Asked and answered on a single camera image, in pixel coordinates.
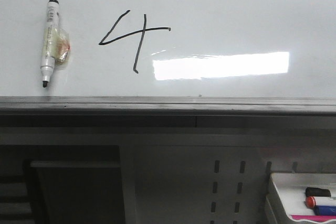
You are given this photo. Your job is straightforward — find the white black whiteboard marker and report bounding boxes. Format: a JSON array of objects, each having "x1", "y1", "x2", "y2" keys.
[{"x1": 40, "y1": 0, "x2": 70, "y2": 88}]

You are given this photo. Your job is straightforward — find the white whiteboard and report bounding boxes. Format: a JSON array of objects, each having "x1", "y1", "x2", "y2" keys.
[{"x1": 1, "y1": 0, "x2": 335, "y2": 129}]

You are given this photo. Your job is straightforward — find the white slotted shelf panel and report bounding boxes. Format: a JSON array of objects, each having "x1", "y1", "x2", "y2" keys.
[{"x1": 120, "y1": 143, "x2": 335, "y2": 223}]

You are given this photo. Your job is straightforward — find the dark cabinet unit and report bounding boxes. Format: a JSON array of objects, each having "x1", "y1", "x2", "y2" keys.
[{"x1": 1, "y1": 145, "x2": 125, "y2": 223}]

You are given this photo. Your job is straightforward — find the white plastic tray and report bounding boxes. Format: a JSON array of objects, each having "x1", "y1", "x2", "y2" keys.
[{"x1": 265, "y1": 173, "x2": 335, "y2": 223}]

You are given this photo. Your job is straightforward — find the red capped marker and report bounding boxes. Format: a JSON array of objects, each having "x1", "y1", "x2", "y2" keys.
[{"x1": 305, "y1": 196, "x2": 336, "y2": 209}]

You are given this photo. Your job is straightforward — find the blue capped marker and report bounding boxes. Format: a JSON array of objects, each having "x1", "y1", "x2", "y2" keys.
[{"x1": 313, "y1": 206, "x2": 336, "y2": 216}]

